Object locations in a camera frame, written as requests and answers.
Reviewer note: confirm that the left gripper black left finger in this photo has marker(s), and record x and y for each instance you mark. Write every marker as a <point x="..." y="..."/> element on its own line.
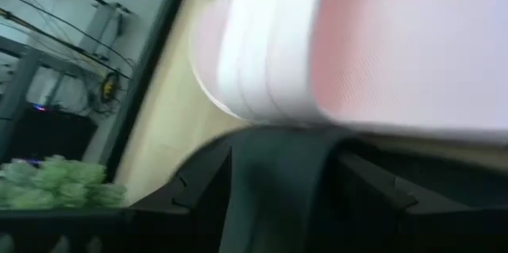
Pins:
<point x="198" y="205"/>

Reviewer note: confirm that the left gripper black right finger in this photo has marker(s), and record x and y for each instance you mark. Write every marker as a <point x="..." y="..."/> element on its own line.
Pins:
<point x="377" y="221"/>

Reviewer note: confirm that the black rubber slide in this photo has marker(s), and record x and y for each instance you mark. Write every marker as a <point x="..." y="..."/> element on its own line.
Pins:
<point x="278" y="189"/>

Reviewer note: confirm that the pink rubber slide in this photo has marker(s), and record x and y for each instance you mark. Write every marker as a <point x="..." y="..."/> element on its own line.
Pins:
<point x="377" y="47"/>

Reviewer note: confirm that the green succulent in white pot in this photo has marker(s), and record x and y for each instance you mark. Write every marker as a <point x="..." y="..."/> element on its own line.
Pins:
<point x="59" y="185"/>

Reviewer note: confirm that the black aluminium rig frame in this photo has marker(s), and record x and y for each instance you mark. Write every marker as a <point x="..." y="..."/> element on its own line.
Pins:
<point x="147" y="74"/>

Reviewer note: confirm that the grey desk frame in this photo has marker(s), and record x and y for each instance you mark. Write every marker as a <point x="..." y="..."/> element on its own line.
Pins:
<point x="20" y="86"/>

